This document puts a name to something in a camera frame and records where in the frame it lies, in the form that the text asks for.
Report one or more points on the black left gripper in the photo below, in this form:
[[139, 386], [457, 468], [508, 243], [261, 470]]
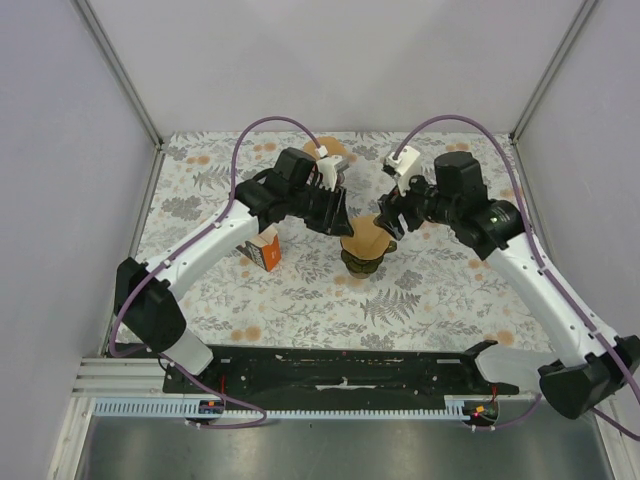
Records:
[[335, 219]]

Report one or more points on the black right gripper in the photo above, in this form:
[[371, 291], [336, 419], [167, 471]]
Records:
[[393, 205]]

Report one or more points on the green glass dripper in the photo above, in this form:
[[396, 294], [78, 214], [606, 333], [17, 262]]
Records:
[[361, 268]]

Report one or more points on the orange coffee filter box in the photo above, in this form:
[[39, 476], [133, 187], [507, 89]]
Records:
[[263, 249]]

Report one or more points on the brown paper coffee filter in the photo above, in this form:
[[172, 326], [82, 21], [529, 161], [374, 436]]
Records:
[[326, 144]]

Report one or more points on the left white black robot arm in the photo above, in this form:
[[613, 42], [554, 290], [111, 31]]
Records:
[[148, 293]]

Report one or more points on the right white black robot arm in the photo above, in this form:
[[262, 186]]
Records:
[[588, 361]]

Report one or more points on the floral patterned table mat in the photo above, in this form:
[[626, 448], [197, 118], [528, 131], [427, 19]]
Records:
[[432, 293]]

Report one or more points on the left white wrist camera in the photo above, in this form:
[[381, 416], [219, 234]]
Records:
[[326, 167]]

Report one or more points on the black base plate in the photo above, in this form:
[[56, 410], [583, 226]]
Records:
[[273, 378]]

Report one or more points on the right aluminium frame post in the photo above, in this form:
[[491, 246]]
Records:
[[552, 69]]

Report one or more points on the aluminium frame post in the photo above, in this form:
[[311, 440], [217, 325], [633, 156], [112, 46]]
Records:
[[552, 69], [106, 48]]

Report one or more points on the light blue cable duct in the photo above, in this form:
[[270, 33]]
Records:
[[199, 408]]

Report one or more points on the left aluminium frame post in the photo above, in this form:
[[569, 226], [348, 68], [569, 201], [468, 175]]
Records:
[[106, 48]]

